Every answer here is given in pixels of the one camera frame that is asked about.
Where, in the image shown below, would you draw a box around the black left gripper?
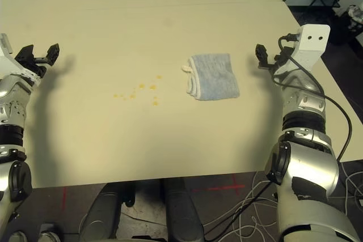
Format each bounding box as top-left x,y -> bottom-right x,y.
14,43 -> 61,78

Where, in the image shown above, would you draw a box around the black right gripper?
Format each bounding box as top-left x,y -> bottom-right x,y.
255,44 -> 293,77

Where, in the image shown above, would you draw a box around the blue rag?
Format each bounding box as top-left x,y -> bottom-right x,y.
180,53 -> 240,101

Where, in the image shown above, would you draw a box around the black bin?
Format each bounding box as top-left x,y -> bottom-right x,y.
331,12 -> 363,47

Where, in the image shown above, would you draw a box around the white crumpled trash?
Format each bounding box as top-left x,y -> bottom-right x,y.
348,5 -> 363,24

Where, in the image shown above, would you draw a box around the yellowish liquid droplets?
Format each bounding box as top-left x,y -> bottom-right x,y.
112,74 -> 164,106

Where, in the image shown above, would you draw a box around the grey left robot leg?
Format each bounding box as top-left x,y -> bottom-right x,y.
79,182 -> 134,242

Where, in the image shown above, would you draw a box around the grey robot leg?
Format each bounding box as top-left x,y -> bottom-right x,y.
79,182 -> 134,242
161,178 -> 205,242

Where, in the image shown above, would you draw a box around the grey sneaker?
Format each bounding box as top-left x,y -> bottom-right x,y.
7,230 -> 28,242
39,223 -> 60,242

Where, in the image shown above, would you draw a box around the grey right robot leg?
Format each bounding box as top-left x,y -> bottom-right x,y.
161,178 -> 205,242

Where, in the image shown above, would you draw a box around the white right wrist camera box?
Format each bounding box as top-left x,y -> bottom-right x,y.
276,24 -> 331,76

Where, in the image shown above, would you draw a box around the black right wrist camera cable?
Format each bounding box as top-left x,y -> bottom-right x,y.
272,34 -> 353,161

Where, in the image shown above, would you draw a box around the white floor cable tangle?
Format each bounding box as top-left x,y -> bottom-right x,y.
231,161 -> 363,242

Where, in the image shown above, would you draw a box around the black floor cable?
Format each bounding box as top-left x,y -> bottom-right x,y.
202,181 -> 273,239

